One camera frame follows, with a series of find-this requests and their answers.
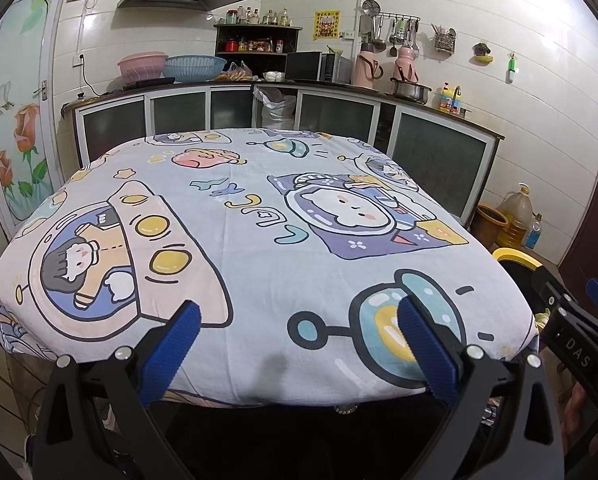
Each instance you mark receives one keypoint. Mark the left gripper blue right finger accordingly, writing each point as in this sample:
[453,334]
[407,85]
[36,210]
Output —
[434,346]

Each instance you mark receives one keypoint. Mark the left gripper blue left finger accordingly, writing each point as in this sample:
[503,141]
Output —
[163,349]

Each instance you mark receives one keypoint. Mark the yellow rimmed trash bin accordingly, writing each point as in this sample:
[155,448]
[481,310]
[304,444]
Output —
[521,267]

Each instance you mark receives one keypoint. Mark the kitchen counter cabinets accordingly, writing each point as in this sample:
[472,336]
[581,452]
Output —
[449,156]

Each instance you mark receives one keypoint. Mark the person right hand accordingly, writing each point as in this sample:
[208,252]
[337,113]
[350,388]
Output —
[572,417]

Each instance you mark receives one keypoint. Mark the blue water bottle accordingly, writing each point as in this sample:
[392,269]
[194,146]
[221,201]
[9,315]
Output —
[534,232]

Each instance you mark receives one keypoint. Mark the cooking oil jug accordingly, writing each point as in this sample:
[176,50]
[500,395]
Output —
[517,209]

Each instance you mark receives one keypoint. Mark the brown plastic bucket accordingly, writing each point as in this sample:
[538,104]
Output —
[487,224]

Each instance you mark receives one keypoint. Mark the cartoon printed tablecloth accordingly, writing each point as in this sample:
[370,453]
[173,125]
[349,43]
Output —
[296,246]

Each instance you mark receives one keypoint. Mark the detergent bottles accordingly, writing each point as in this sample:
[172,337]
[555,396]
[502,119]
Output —
[451,99]

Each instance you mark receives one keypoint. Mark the steel pot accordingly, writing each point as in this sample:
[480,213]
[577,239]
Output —
[409,91]

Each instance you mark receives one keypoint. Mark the white sack under counter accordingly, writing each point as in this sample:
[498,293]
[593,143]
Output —
[277,108]

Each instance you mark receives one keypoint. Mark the pink thermos right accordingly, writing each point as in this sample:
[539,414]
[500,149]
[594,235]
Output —
[405,69]

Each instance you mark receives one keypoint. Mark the pink thermos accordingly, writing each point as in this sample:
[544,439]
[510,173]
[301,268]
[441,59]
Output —
[405,69]
[366,68]

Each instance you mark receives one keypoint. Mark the pink thermos left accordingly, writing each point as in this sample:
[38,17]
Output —
[366,68]

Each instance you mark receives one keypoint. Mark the blue plastic basket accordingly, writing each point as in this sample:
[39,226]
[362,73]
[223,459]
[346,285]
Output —
[186,69]

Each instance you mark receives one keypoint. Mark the pink plastic basin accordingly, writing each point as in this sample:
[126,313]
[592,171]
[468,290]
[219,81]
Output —
[142,66]

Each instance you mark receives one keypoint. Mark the microwave oven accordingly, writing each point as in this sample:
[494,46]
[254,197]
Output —
[318,66]

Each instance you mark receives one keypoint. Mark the painted flower door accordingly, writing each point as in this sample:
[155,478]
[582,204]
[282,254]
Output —
[29,165]

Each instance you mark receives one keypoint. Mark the black spice shelf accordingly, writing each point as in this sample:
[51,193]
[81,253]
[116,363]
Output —
[260,48]

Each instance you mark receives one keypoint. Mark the hanging utensil rack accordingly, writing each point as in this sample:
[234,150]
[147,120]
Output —
[387,31]

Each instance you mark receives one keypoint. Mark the yellow wall poster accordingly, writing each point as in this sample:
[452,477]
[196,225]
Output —
[326,24]

